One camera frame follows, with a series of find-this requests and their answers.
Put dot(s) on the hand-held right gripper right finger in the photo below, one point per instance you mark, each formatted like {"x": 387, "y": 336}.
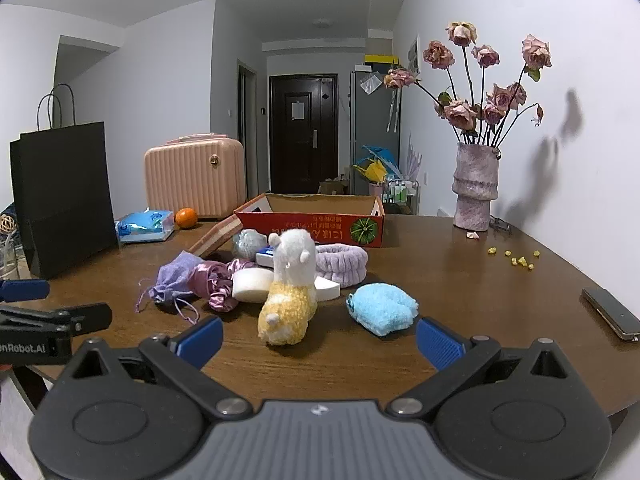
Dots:
{"x": 440, "y": 344}

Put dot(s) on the clear glass jar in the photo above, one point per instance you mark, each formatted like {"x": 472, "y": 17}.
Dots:
{"x": 10, "y": 260}

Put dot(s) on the white yellow alpaca plush toy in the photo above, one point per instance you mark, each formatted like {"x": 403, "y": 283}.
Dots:
{"x": 290, "y": 280}

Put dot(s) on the clear folded umbrella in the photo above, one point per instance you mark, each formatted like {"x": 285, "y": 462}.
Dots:
{"x": 394, "y": 110}

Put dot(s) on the light blue fluffy pouch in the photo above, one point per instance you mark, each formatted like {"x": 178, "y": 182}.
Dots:
{"x": 382, "y": 307}

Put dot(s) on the dark smartphone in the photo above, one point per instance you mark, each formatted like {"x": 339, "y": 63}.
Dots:
{"x": 610, "y": 312}

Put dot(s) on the wicker ball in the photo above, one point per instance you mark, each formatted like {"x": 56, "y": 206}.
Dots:
{"x": 6, "y": 222}

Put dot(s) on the pink ribbed suitcase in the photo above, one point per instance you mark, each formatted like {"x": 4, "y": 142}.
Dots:
{"x": 195, "y": 180}

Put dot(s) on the red printed cardboard box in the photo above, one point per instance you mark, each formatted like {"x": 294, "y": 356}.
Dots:
{"x": 310, "y": 225}

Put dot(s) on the white wall electrical panel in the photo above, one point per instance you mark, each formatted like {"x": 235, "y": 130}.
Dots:
{"x": 413, "y": 54}

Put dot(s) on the small white sponge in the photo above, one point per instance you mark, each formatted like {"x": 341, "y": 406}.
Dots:
{"x": 327, "y": 291}

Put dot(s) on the brown cardboard box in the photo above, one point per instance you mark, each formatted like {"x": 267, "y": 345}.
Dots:
{"x": 332, "y": 186}

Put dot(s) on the small metal clip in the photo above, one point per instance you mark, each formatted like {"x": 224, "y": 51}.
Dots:
{"x": 500, "y": 226}

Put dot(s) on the grey refrigerator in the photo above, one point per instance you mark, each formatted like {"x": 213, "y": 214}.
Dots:
{"x": 372, "y": 120}

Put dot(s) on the orange fruit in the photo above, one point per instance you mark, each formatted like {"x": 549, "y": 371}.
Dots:
{"x": 186, "y": 218}

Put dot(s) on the bunch of dried pink roses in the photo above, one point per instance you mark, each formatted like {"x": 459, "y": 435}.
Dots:
{"x": 460, "y": 112}

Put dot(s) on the black paper bag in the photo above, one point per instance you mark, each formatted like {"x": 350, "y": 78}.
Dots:
{"x": 65, "y": 200}

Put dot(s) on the blue tissue pack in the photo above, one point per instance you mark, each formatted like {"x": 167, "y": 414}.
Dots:
{"x": 145, "y": 227}

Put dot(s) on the purple satin scrunchie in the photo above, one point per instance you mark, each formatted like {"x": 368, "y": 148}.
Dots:
{"x": 220, "y": 280}

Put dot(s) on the blue mesh bath pouf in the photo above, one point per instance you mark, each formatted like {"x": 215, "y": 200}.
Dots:
{"x": 247, "y": 242}

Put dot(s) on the lavender fluffy headband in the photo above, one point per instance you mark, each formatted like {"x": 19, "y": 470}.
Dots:
{"x": 345, "y": 260}

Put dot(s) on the mottled pink ceramic vase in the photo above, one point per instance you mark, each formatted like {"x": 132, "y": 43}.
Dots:
{"x": 475, "y": 185}

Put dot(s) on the dark brown entrance door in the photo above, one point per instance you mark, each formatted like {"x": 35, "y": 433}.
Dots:
{"x": 300, "y": 155}

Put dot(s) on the scattered yellow crumbs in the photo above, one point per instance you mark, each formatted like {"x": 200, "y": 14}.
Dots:
{"x": 520, "y": 260}

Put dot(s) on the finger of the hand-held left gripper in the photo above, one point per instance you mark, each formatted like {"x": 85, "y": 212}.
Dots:
{"x": 25, "y": 290}
{"x": 50, "y": 316}

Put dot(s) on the group of small bottles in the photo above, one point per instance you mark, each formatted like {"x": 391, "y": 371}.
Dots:
{"x": 402, "y": 192}

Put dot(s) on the metal trolley cart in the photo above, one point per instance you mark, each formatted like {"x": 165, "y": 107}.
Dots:
{"x": 400, "y": 205}

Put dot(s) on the clear plastic bag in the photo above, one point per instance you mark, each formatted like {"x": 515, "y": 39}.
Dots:
{"x": 371, "y": 84}

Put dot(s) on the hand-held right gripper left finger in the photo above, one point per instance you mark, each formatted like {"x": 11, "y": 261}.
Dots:
{"x": 200, "y": 342}

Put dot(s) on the small white blue block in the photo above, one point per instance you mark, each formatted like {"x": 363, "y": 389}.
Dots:
{"x": 265, "y": 257}

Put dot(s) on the yellow box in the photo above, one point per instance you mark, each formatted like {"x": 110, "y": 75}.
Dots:
{"x": 380, "y": 59}

